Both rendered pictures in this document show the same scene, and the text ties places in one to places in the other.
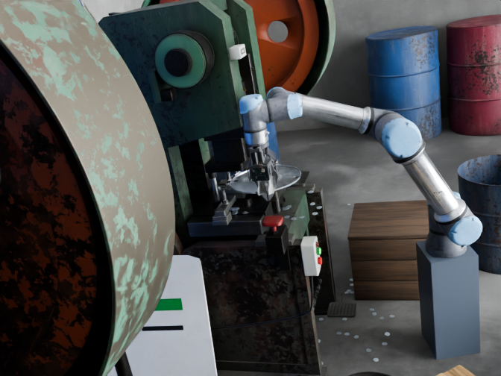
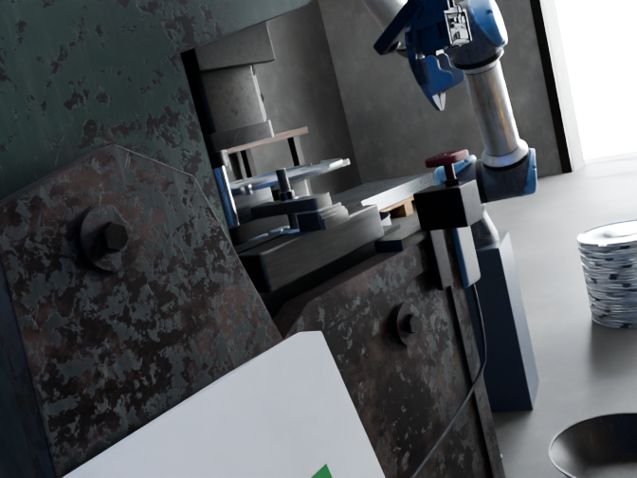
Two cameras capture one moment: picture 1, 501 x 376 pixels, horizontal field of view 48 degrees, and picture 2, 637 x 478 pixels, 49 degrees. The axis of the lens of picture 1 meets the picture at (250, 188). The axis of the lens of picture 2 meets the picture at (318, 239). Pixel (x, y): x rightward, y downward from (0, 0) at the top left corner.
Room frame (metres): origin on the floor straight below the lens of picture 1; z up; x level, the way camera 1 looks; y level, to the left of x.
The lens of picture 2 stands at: (1.51, 1.14, 0.87)
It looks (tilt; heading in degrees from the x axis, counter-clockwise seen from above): 9 degrees down; 294
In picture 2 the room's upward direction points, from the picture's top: 14 degrees counter-clockwise
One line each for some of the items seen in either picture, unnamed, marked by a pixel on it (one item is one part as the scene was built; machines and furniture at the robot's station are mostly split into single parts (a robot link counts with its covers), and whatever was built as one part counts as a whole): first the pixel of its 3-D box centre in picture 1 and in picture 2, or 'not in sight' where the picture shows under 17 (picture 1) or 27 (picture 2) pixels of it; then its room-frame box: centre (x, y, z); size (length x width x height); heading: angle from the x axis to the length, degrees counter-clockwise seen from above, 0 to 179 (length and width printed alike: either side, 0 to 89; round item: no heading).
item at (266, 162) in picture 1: (259, 160); (431, 16); (1.73, -0.05, 0.99); 0.09 x 0.08 x 0.12; 161
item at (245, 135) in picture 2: (231, 162); (207, 152); (2.15, 0.06, 0.86); 0.20 x 0.16 x 0.05; 161
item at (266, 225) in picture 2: (237, 194); (227, 229); (2.15, 0.06, 0.72); 0.20 x 0.16 x 0.03; 161
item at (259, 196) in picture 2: (238, 186); (227, 208); (2.15, 0.05, 0.76); 0.15 x 0.09 x 0.05; 161
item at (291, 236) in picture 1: (197, 286); (329, 415); (1.94, 0.27, 0.45); 0.92 x 0.12 x 0.90; 71
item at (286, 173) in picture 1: (265, 178); (269, 178); (2.11, -0.07, 0.78); 0.29 x 0.29 x 0.01
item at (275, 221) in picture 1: (273, 228); (450, 174); (1.76, -0.06, 0.72); 0.07 x 0.06 x 0.08; 71
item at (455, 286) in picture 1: (447, 297); (487, 321); (1.89, -0.71, 0.23); 0.18 x 0.18 x 0.45; 89
